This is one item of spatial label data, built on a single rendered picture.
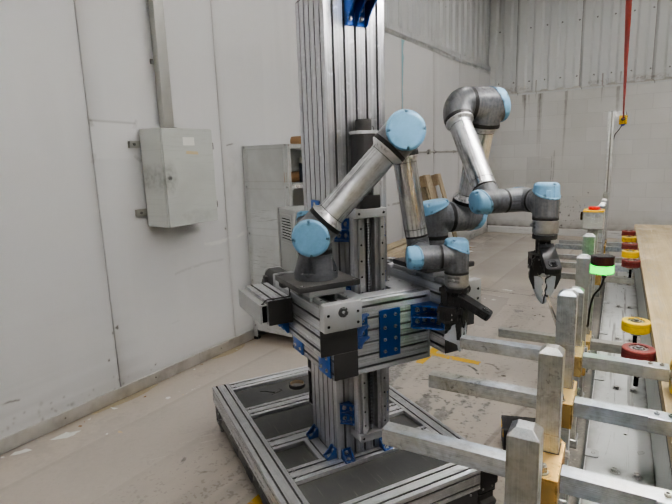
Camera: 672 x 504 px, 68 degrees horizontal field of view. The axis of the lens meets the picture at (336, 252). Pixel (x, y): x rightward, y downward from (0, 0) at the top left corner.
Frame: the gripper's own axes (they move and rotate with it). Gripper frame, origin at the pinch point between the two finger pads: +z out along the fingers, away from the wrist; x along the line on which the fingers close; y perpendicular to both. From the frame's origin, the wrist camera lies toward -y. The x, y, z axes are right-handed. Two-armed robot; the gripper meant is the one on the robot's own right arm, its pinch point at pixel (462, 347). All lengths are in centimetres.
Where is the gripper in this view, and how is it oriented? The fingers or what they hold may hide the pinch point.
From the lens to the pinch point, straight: 167.6
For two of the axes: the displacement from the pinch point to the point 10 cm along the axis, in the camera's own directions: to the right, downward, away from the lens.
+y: -8.7, -0.6, 4.9
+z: 0.3, 9.8, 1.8
